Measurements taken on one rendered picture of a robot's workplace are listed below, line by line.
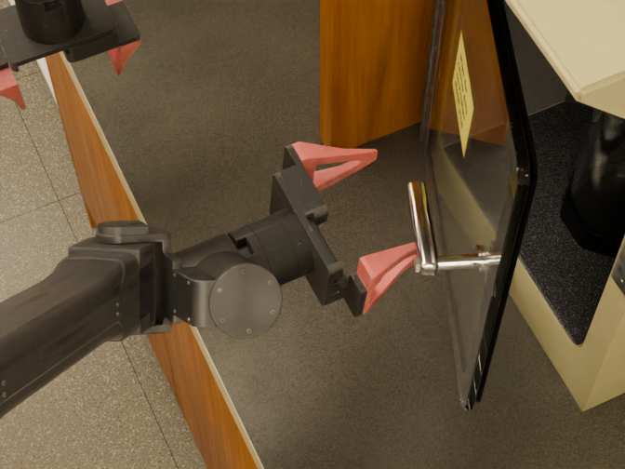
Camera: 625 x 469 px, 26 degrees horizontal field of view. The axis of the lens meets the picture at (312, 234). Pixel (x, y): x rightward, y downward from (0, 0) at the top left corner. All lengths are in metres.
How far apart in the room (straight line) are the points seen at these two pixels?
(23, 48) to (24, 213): 1.35
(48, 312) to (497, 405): 0.57
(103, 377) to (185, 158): 0.98
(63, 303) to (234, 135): 0.60
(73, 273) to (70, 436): 1.37
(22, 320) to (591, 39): 0.39
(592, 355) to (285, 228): 0.32
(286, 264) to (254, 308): 0.09
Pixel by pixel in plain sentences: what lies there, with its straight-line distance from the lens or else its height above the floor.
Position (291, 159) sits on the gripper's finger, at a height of 1.21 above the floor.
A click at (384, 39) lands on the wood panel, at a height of 1.11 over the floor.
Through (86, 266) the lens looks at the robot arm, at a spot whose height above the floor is 1.28.
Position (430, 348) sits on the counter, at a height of 0.94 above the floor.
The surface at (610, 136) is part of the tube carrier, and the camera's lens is 1.19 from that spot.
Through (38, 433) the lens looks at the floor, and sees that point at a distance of 2.37.
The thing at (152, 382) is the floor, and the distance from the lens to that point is 2.38.
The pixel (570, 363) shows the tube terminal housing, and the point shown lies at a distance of 1.31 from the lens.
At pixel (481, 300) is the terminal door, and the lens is 1.10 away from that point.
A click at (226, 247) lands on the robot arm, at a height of 1.21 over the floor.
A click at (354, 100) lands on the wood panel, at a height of 1.03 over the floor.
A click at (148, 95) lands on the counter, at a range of 1.51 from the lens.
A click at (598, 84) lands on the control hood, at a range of 0.82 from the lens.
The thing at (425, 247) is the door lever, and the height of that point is 1.21.
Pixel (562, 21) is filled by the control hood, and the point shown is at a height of 1.51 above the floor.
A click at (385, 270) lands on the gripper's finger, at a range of 1.08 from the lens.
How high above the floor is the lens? 2.14
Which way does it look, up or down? 59 degrees down
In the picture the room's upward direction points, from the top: straight up
